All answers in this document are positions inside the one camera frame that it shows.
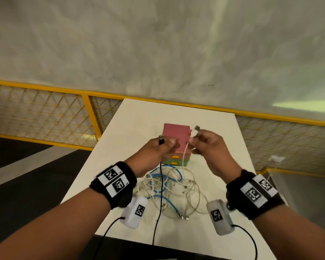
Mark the person's left hand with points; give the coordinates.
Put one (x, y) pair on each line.
(151, 154)

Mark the person's right hand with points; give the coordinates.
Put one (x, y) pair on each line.
(214, 154)

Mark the pink box with green drawer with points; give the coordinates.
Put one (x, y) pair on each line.
(176, 132)

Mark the person's left forearm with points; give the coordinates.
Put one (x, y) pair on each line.
(43, 230)

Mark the person's right forearm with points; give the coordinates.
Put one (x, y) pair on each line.
(292, 235)

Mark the white table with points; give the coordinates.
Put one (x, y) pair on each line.
(140, 119)

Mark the black left wristband with markers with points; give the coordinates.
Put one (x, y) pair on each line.
(124, 199)

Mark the black wristband with markers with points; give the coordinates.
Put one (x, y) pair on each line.
(241, 203)
(124, 199)

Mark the black right wristband with markers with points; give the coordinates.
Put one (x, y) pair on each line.
(241, 203)

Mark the yellow mesh railing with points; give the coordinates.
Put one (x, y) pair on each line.
(92, 117)

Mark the white wall socket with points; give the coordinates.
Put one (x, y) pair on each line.
(276, 159)

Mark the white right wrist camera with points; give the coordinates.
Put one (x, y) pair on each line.
(222, 227)

